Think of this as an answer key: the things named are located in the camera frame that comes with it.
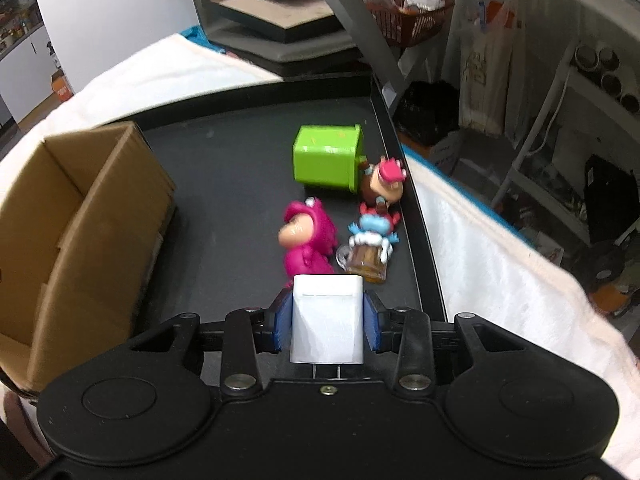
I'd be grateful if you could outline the green plastic container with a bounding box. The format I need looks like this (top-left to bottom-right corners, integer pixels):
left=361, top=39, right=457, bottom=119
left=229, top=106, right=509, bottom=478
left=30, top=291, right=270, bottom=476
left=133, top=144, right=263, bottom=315
left=291, top=124, right=366, bottom=196

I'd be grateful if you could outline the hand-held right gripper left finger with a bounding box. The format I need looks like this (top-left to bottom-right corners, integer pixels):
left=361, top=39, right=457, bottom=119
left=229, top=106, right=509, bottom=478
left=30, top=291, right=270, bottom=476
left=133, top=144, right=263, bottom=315
left=129, top=291, right=293, bottom=397

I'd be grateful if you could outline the black plastic tray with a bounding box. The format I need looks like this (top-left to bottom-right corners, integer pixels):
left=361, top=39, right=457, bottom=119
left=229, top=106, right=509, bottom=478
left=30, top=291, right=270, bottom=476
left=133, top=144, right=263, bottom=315
left=107, top=72, right=447, bottom=323

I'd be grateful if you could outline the white cable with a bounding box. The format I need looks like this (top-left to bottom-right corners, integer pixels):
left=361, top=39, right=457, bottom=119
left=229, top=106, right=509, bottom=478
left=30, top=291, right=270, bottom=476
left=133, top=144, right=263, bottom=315
left=530, top=75, right=571, bottom=156

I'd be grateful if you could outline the teal printed blanket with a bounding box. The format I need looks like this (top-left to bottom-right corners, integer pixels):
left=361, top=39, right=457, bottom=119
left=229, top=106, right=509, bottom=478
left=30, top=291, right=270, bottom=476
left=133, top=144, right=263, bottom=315
left=180, top=25, right=226, bottom=53

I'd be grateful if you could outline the red-brown plastic basket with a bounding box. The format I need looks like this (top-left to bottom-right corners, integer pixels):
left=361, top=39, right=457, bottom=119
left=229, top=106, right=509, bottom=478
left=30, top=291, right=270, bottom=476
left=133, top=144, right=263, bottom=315
left=367, top=0, right=456, bottom=48

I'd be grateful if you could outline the grey chair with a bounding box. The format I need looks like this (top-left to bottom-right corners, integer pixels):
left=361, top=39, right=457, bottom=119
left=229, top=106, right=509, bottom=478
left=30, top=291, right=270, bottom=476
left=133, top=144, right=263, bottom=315
left=202, top=0, right=371, bottom=81

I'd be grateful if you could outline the black picture frame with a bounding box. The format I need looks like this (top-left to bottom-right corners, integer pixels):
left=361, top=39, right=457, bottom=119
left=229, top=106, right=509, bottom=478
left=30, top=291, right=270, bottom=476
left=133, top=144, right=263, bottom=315
left=202, top=0, right=346, bottom=46

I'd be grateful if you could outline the orange cardboard box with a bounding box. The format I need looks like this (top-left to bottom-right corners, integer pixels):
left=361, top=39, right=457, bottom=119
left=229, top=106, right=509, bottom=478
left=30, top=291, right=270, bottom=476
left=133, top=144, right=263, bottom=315
left=50, top=70, right=75, bottom=106

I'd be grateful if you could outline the brown cardboard box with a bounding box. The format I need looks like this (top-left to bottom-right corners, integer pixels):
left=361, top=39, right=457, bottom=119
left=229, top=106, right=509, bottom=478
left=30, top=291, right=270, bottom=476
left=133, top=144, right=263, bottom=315
left=0, top=121, right=177, bottom=393

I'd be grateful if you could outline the white shelf rack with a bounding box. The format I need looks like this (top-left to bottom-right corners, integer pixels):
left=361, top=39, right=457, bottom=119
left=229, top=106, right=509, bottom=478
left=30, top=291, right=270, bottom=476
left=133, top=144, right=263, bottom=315
left=492, top=35, right=640, bottom=246

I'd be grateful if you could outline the black plastic bag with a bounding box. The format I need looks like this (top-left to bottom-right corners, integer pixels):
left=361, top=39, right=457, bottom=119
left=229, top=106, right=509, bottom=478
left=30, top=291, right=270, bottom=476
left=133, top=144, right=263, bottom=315
left=395, top=80, right=461, bottom=148

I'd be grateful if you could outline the white power adapter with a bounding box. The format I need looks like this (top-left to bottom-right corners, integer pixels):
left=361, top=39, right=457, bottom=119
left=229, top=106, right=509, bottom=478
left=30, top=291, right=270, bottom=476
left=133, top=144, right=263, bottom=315
left=290, top=274, right=365, bottom=367

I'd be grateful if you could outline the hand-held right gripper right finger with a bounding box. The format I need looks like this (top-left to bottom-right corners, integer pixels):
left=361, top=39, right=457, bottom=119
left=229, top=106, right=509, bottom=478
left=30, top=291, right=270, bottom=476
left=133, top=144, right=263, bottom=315
left=363, top=292, right=526, bottom=395

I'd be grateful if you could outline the grey desk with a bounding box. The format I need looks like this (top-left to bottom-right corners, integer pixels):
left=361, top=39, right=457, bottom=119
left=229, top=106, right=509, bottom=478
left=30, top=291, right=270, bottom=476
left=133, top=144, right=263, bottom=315
left=292, top=0, right=640, bottom=116

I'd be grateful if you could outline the white tote bag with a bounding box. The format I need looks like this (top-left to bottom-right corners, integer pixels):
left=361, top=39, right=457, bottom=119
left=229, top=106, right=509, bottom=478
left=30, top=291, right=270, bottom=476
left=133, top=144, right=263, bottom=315
left=457, top=0, right=526, bottom=136

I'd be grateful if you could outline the blue figurine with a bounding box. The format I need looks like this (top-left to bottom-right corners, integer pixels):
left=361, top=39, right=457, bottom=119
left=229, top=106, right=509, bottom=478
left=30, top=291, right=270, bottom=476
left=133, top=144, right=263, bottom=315
left=336, top=202, right=402, bottom=285

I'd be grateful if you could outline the brown figurine with pink hat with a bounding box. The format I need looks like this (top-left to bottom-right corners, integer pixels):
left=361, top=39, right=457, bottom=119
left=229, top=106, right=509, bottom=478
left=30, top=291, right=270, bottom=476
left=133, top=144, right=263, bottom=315
left=359, top=156, right=408, bottom=208

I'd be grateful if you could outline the black box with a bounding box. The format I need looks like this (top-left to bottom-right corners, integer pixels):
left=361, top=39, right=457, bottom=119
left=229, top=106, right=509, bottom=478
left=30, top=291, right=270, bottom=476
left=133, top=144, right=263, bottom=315
left=585, top=155, right=638, bottom=246

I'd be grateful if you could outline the white cabinet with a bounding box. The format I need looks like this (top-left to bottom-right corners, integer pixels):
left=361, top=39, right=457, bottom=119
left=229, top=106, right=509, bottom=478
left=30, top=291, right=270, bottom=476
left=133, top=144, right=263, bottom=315
left=0, top=0, right=51, bottom=126

